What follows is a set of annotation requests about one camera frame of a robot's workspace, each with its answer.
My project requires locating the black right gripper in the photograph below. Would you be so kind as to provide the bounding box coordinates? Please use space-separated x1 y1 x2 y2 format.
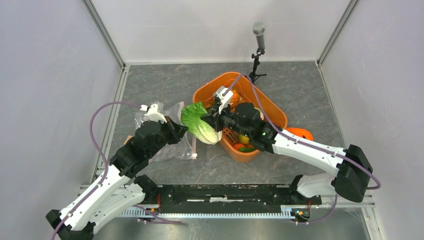
202 100 252 139

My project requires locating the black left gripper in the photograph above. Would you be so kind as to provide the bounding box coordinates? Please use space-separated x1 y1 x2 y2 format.
146 115 189 159

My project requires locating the green toy lettuce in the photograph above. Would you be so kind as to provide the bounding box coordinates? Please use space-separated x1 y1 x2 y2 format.
180 102 222 145

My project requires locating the clear dotted zip top bag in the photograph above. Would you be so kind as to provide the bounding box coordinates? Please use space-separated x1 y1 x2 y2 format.
149 101 198 163

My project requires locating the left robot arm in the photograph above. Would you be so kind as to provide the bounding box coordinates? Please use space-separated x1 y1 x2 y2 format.
46 117 188 240

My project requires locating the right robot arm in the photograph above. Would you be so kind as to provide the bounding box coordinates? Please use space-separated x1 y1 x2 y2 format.
201 103 373 204

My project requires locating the orange toy pineapple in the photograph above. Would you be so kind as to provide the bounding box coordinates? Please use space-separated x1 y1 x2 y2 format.
229 88 241 110

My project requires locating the orange plastic basket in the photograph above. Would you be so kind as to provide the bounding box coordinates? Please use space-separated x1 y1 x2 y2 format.
192 71 288 163

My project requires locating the orange toy carrot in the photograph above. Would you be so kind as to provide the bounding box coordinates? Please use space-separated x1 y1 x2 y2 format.
232 143 246 151

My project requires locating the yellow green toy mango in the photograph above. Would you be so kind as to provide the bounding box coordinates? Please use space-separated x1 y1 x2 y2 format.
237 134 250 146

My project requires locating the green toy cucumber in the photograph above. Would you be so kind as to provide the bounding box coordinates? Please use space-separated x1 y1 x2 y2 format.
238 147 256 153

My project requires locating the black microphone tripod stand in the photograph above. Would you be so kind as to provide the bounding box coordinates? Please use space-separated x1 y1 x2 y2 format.
248 47 267 85

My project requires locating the grey microphone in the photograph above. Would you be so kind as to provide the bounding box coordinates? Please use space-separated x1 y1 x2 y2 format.
252 21 266 51

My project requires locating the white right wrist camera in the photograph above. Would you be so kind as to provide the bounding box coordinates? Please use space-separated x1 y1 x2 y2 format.
213 86 234 114

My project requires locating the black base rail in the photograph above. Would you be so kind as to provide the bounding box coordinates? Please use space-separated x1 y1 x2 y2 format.
115 182 377 221

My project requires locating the orange toy handle block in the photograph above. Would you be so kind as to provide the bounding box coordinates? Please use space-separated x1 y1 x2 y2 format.
286 127 314 141

